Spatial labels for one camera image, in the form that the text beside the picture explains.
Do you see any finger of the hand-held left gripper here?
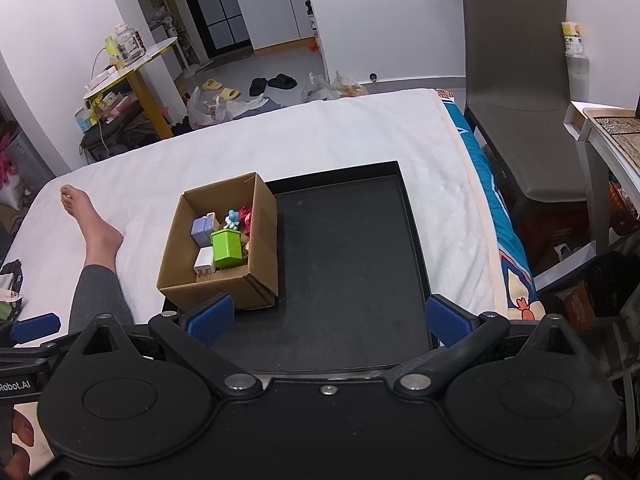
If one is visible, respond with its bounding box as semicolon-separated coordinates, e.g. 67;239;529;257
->
0;312;62;343
0;337;77;362

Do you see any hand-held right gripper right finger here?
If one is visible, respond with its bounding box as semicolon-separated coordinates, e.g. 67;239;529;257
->
392;294;581;397

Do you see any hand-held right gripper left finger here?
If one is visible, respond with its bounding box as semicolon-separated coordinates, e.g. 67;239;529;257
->
65;294;266;397

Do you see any brown cardboard box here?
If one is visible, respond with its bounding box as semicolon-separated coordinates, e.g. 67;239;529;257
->
156;172;279;310

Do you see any white charger plug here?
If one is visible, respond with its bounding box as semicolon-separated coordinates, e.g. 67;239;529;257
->
193;246;217;278

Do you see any green toy bin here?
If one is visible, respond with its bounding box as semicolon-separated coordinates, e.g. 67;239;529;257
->
210;227;246;269

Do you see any purple charger block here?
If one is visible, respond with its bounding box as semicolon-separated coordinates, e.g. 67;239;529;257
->
191;215;217;248

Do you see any blue and red figurine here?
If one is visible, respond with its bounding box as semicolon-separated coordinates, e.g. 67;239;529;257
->
223;205;253;236

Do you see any black tray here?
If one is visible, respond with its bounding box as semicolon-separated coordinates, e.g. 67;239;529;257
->
162;161;441;376

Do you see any person's left hand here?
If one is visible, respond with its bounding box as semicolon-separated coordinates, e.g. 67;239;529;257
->
10;409;53;471

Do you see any patterned cloth bag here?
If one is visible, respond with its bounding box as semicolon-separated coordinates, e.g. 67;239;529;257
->
0;259;23;321

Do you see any person's left leg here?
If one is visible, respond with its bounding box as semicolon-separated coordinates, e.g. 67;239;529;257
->
59;184;136;335

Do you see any white flat box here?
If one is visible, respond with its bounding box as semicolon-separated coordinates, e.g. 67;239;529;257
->
535;242;598;291

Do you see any blue printed bedsheet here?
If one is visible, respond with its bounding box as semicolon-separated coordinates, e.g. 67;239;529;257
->
435;89;541;321

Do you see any pink plush toy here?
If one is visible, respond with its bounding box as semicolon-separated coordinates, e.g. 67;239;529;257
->
0;132;21;186

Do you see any white plastic bag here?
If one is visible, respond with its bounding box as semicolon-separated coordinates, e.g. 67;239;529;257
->
186;86;233;128
300;71;368;102

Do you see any white blanket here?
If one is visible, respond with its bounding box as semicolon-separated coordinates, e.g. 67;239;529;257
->
2;87;511;348

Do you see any yellow side table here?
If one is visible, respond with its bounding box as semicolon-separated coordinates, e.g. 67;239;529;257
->
82;36;181;140

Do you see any white desk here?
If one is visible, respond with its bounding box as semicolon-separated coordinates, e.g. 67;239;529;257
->
563;100;640;256

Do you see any grey chair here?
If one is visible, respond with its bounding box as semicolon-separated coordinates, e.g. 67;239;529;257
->
461;0;591;241

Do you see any clear jar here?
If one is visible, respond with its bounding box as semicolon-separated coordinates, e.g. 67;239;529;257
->
116;24;147;63

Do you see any yellow and white carton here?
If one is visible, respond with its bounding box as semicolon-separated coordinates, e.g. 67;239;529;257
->
561;21;587;58

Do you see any black grid door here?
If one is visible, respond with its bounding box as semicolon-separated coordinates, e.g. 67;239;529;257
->
172;0;253;58

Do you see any white cabinet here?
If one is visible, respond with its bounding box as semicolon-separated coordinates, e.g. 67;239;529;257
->
235;0;313;52

